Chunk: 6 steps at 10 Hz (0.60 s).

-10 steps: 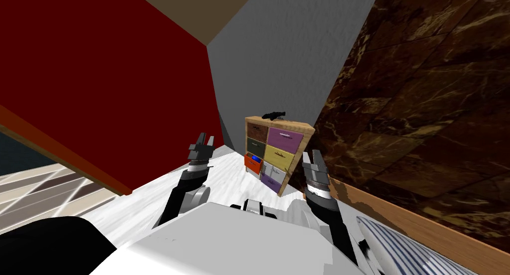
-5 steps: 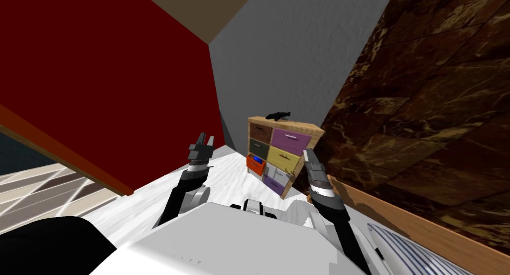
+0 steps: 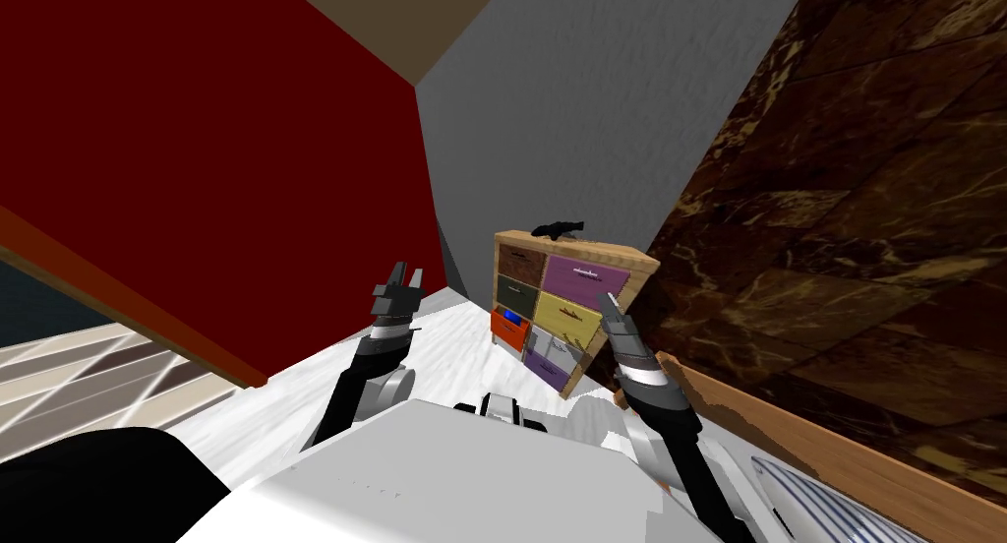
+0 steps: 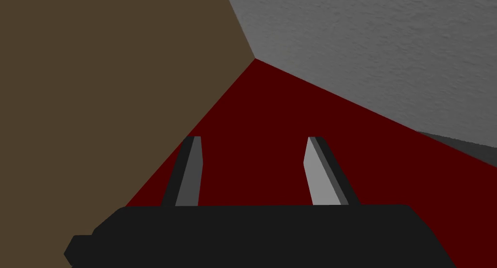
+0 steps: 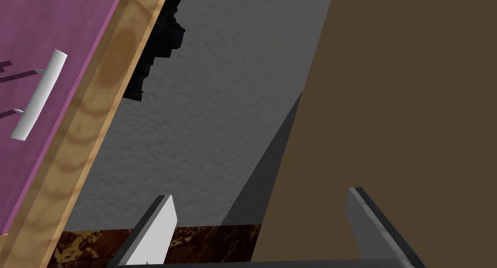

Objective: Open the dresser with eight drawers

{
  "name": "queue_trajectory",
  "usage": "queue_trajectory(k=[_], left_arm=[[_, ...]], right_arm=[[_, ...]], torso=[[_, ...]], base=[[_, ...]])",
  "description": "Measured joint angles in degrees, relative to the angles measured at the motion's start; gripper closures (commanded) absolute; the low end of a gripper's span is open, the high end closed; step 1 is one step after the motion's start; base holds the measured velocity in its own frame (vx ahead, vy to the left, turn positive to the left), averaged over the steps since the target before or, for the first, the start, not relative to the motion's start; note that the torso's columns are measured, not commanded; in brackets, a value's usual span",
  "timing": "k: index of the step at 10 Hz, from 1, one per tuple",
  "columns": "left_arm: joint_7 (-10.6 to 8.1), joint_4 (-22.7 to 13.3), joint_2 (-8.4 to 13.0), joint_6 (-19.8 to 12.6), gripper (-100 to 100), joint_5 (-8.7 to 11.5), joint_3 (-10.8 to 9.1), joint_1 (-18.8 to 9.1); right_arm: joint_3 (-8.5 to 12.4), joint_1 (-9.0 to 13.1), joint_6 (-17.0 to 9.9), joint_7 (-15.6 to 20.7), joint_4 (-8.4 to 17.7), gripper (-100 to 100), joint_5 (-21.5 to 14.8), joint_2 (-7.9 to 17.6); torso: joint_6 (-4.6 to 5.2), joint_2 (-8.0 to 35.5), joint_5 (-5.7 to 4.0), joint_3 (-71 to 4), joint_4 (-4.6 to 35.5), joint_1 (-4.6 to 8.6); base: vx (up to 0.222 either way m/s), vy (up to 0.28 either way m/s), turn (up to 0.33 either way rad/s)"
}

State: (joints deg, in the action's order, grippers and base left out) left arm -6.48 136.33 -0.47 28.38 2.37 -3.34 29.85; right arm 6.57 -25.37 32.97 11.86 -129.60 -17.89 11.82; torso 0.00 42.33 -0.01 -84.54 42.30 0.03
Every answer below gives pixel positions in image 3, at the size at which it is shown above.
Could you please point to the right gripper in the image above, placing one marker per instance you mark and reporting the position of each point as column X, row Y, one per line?
column 625, row 340

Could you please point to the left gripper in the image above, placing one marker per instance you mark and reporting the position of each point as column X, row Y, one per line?
column 397, row 307

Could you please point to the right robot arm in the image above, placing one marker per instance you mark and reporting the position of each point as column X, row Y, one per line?
column 670, row 419

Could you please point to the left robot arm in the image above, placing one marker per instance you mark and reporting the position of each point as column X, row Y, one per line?
column 354, row 379

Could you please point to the magenta drawer front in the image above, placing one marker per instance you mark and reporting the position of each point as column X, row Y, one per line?
column 582, row 279

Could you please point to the wooden chest of drawers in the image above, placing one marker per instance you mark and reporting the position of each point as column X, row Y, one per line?
column 621, row 261

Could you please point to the yellow drawer front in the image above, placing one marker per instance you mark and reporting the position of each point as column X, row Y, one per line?
column 562, row 319

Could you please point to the grey drawer front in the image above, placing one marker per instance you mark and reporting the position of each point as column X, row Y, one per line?
column 551, row 352

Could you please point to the violet drawer front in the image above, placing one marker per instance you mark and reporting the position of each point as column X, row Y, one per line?
column 544, row 369

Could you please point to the small black object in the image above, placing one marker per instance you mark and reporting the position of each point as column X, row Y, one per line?
column 555, row 229

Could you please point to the dark green drawer front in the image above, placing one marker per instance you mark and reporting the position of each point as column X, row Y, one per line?
column 517, row 295

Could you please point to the brown drawer front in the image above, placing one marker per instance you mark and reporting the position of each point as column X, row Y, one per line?
column 521, row 264

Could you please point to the orange drawer front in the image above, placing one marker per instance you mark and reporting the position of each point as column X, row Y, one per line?
column 510, row 336

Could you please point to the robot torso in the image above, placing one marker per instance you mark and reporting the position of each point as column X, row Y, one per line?
column 440, row 480

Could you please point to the white blue striped cushion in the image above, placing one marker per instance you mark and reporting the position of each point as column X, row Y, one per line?
column 818, row 504

